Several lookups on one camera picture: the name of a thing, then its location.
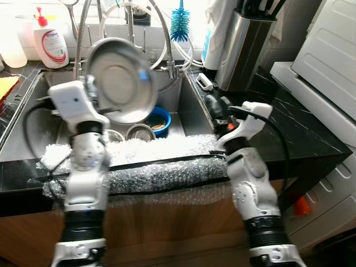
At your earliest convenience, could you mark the large steel plate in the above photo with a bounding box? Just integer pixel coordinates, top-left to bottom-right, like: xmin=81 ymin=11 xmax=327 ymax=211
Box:
xmin=86 ymin=37 xmax=159 ymax=124

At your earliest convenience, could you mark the steel kitchen sink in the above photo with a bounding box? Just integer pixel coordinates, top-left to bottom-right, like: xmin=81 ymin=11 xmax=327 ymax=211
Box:
xmin=0 ymin=70 xmax=215 ymax=167

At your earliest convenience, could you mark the small white clip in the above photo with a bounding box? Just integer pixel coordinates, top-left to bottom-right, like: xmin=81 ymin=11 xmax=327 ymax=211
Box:
xmin=196 ymin=72 xmax=215 ymax=91

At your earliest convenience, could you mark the small steel bowl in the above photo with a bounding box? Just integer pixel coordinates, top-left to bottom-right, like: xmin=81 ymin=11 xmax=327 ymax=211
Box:
xmin=127 ymin=123 xmax=157 ymax=141

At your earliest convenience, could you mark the blue bowl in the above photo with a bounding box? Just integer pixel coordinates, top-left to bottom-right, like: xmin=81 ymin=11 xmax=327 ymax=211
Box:
xmin=146 ymin=106 xmax=172 ymax=138

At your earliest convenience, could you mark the white soap bottle red pump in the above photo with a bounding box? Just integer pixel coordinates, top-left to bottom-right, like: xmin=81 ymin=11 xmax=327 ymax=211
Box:
xmin=32 ymin=7 xmax=70 ymax=68

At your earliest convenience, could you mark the steel knife block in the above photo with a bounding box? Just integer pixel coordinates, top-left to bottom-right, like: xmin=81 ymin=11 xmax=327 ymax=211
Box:
xmin=216 ymin=0 xmax=277 ymax=92

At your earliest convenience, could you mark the bubble wrap sheet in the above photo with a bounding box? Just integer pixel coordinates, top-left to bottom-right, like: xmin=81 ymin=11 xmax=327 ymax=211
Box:
xmin=36 ymin=133 xmax=234 ymax=215

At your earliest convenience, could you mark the thin chrome gooseneck tap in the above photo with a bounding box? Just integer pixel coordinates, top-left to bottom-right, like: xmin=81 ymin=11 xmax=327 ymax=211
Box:
xmin=58 ymin=0 xmax=78 ymax=42

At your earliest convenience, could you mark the white bottle blue label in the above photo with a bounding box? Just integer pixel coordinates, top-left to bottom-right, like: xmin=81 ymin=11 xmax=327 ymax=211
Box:
xmin=201 ymin=0 xmax=237 ymax=70

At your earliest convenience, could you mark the chrome faucet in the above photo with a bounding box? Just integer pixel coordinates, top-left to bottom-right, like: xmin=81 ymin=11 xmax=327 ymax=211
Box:
xmin=125 ymin=4 xmax=146 ymax=45

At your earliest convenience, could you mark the yellow cloth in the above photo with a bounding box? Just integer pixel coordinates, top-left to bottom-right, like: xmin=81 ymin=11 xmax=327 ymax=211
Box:
xmin=0 ymin=77 xmax=20 ymax=101

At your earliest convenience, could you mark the blue bottle brush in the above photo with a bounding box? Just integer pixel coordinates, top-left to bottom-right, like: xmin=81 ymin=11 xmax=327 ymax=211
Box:
xmin=170 ymin=0 xmax=191 ymax=44

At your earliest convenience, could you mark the translucent plastic bottle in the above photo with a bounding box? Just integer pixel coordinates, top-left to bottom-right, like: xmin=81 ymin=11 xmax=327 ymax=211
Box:
xmin=0 ymin=22 xmax=27 ymax=68

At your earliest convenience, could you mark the white appliance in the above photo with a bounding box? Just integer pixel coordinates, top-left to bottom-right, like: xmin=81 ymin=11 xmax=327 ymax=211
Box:
xmin=269 ymin=0 xmax=356 ymax=240

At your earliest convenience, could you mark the small orange item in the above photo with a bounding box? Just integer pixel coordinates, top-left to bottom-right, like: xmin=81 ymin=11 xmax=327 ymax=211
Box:
xmin=293 ymin=195 xmax=309 ymax=216

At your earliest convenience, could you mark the wooden cabinet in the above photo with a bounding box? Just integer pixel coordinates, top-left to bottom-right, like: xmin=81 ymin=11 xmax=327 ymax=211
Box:
xmin=0 ymin=178 xmax=295 ymax=267

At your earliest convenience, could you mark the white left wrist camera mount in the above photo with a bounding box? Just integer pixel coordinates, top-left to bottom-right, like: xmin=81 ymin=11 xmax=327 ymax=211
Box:
xmin=47 ymin=81 xmax=111 ymax=130

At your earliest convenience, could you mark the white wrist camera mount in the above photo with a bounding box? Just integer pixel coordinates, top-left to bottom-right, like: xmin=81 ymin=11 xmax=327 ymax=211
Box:
xmin=216 ymin=102 xmax=273 ymax=152
xmin=47 ymin=81 xmax=111 ymax=130

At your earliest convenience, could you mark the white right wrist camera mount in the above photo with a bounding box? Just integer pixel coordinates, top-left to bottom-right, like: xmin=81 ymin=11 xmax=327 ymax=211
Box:
xmin=216 ymin=102 xmax=273 ymax=152

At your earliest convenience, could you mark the flexible metal faucet hose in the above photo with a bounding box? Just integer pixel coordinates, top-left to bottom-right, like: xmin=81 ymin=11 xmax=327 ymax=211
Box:
xmin=75 ymin=0 xmax=181 ymax=78

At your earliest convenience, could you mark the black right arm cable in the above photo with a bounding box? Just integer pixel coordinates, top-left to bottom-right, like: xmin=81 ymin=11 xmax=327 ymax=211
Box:
xmin=228 ymin=106 xmax=290 ymax=195

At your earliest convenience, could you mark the white looped hose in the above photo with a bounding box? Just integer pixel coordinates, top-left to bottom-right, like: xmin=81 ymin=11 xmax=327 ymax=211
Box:
xmin=103 ymin=3 xmax=192 ymax=70

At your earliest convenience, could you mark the black wire dish rack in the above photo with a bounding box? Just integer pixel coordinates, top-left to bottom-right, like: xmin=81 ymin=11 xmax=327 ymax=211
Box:
xmin=0 ymin=72 xmax=39 ymax=140

